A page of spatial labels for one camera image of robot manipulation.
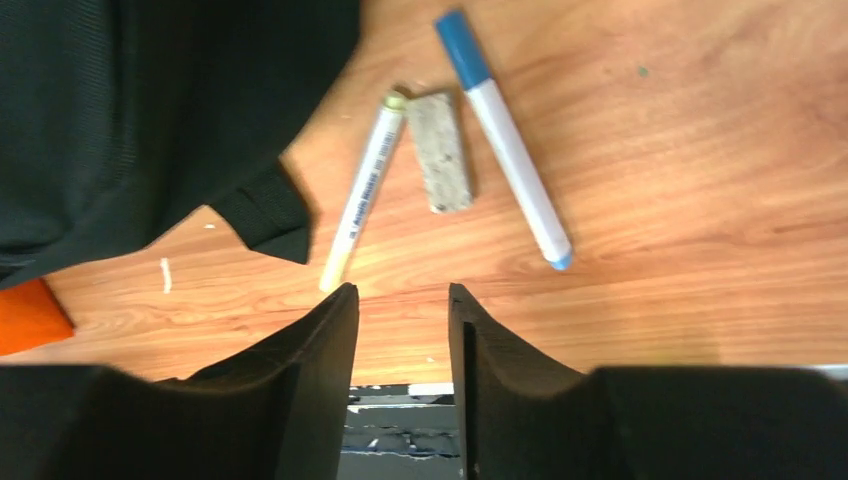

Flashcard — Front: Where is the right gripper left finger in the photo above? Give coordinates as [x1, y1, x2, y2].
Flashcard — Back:
[1, 283, 359, 479]

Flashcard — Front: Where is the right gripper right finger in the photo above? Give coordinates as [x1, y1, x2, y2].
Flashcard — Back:
[448, 284, 847, 479]

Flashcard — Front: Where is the yellow-green pencil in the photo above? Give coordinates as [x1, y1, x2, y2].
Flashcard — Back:
[319, 89, 408, 292]

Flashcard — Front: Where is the black backpack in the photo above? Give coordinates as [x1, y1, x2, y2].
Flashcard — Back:
[1, 1, 361, 288]

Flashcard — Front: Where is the white marker pen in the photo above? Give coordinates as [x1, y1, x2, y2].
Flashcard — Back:
[434, 8, 573, 271]

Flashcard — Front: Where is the orange cloth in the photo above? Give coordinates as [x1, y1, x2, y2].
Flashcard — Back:
[1, 279, 75, 355]

